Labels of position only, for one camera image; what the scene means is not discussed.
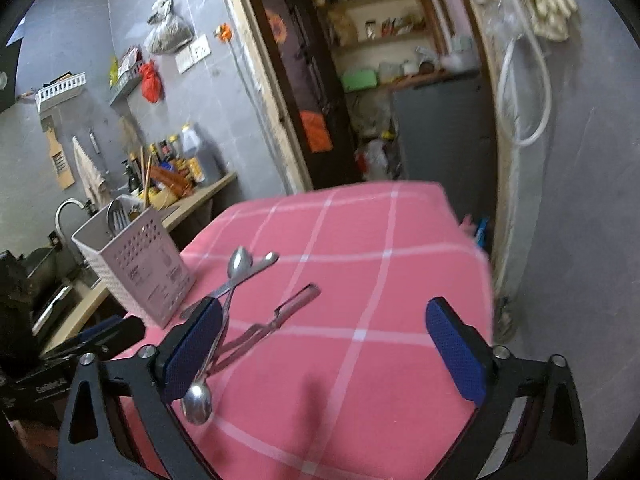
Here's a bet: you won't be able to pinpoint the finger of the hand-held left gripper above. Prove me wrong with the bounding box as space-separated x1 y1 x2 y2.
95 319 147 359
65 316 128 348

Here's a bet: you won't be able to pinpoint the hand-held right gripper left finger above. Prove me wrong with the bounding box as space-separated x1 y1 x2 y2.
56 297 224 480

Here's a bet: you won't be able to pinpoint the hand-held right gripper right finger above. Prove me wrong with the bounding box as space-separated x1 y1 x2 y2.
425 296 590 480

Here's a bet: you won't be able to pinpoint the steel fork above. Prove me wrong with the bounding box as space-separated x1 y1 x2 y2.
206 327 271 377

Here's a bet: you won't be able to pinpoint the large steel spoon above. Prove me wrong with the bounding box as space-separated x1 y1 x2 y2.
181 310 232 426

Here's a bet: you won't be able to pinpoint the white perforated utensil holder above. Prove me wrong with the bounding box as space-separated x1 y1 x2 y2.
71 207 197 329

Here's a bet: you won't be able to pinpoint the steel sink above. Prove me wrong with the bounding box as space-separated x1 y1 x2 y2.
30 270 101 336

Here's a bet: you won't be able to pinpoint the dark wok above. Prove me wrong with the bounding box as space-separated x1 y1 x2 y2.
22 247 68 286

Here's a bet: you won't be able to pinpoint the pink checked tablecloth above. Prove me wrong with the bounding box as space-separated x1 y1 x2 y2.
120 181 497 480

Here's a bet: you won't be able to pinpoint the steel faucet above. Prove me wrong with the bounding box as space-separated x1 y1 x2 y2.
54 199 88 251

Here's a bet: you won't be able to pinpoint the beige kitchen counter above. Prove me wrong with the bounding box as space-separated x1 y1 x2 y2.
30 172 238 356

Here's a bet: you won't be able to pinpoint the beige hanging towel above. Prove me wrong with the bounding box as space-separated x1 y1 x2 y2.
71 136 107 206

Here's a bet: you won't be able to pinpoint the orange packet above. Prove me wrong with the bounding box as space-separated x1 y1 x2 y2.
150 162 196 201

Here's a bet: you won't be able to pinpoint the large jug of dark liquid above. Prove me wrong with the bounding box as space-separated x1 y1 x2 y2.
180 124 221 186

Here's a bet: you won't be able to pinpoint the hanging loofah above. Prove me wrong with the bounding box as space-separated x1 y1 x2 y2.
120 116 143 148

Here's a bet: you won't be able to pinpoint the white plastic bag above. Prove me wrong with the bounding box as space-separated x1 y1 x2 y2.
357 137 391 176

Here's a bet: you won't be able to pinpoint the grey cabinet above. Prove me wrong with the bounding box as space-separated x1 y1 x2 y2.
390 72 501 191

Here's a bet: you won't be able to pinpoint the red plastic bag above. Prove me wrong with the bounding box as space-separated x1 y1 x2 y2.
139 60 165 105

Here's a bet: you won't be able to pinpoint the orange cloth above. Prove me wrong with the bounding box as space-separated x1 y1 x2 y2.
299 110 335 153

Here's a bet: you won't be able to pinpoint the black range hood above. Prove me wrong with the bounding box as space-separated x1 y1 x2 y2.
0 10 26 111

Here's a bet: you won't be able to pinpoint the green box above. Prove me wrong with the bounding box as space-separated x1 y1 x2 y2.
341 69 378 93

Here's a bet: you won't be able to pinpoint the metal pot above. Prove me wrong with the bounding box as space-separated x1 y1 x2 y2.
442 35 478 73

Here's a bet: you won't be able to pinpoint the hanging bag of dried goods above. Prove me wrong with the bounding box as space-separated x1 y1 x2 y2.
144 0 195 56

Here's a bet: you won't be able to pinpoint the dark wooden door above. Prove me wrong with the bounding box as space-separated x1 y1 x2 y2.
250 0 361 191

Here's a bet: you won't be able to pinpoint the wooden shelf unit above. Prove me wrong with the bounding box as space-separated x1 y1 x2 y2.
305 0 451 56

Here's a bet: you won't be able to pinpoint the cream rubber gloves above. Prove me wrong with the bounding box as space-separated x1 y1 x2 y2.
505 0 578 43

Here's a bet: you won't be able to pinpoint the white hose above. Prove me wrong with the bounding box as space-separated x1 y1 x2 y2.
497 25 553 148

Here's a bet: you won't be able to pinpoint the grey wall rack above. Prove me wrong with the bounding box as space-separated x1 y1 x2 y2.
107 67 146 106

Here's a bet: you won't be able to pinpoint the white wall basket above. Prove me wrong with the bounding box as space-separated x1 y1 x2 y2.
36 72 87 111

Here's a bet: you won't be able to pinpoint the wooden door frame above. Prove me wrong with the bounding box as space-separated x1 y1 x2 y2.
215 0 521 301

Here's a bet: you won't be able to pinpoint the wall switch socket panel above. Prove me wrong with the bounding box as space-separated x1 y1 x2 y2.
175 34 212 73

